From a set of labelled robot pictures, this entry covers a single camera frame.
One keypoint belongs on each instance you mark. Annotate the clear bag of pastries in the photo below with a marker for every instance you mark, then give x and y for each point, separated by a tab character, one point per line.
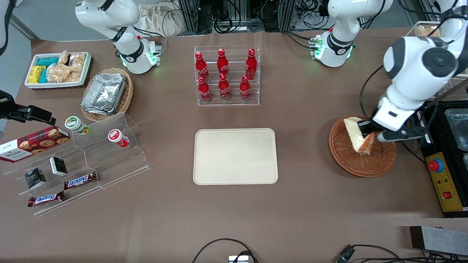
429	31

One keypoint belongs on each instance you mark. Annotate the black plug connector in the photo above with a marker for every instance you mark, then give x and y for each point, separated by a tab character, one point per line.
345	254

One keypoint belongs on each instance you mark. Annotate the steel pan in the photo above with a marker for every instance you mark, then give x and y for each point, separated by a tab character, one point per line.
459	128

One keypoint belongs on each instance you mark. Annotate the clear acrylic stepped stand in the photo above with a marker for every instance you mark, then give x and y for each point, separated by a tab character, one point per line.
22	171
117	164

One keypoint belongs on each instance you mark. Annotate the black box with gold print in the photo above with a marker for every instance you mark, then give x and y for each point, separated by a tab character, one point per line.
35	178

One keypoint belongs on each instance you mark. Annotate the beige cloth bag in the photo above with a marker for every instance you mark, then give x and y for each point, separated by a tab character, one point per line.
161	20

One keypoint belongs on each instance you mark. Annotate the small silver metal connector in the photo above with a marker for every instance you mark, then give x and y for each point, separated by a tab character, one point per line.
238	259

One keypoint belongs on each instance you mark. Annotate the grey metal bar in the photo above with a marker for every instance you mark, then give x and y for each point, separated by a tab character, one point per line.
438	239

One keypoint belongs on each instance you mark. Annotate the clear bag of crackers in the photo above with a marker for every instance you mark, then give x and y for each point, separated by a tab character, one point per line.
75	76
57	73
78	61
64	57

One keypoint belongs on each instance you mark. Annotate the black box with white label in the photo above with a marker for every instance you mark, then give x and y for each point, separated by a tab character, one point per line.
58	166

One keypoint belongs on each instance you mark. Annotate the beige plastic tray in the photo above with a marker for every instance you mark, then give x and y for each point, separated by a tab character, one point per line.
236	156

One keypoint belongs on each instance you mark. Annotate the black appliance with yellow panel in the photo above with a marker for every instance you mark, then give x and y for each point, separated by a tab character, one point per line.
453	197

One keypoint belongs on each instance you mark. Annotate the yellow snack packet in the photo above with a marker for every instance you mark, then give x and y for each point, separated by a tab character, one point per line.
36	74

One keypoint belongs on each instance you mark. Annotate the oval light wicker basket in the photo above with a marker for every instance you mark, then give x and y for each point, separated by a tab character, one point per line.
127	95

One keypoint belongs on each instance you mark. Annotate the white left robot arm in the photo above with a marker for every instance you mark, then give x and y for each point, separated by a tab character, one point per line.
416	73

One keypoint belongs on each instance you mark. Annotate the red lid yogurt cup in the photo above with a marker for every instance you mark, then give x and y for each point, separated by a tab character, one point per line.
117	137

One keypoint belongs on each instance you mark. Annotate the round brown wicker basket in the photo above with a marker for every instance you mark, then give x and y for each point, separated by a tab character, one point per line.
351	164

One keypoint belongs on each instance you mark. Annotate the red cola bottle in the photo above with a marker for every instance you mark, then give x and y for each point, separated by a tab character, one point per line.
204	91
201	67
245	89
222	64
251	65
224	89

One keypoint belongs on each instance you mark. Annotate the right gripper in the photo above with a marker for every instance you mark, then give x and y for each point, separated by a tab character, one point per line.
11	110

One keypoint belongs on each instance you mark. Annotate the aluminium frame post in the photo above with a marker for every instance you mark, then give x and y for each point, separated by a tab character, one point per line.
287	14
190	16

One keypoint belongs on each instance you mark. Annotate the clear acrylic bottle rack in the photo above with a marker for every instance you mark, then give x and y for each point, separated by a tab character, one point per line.
234	102

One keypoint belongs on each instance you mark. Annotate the red tartan cookie box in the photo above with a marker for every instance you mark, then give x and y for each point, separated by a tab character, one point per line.
34	144

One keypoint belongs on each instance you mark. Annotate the teal snack packet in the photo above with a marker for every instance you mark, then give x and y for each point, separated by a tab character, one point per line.
44	76
48	61

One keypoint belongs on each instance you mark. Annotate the aluminium foil tray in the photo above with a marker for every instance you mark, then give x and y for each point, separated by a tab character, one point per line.
95	111
104	91

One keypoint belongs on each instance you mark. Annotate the green lid yogurt cup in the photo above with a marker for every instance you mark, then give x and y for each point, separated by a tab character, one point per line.
76	124

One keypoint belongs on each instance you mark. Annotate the triangle sandwich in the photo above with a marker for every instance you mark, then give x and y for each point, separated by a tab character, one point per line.
353	133

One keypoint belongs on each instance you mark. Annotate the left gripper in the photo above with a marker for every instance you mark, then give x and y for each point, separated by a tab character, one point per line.
366	127

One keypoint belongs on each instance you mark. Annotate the white rectangular snack bin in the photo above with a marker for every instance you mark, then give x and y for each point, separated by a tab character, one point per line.
87	69

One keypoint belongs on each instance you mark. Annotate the Snickers chocolate bar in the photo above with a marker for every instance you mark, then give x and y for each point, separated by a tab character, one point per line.
80	180
45	199

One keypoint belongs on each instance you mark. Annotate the grey metal rail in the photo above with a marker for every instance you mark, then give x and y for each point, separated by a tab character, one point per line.
23	27

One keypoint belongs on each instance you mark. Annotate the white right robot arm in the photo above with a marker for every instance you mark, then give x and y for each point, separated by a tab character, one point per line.
126	40

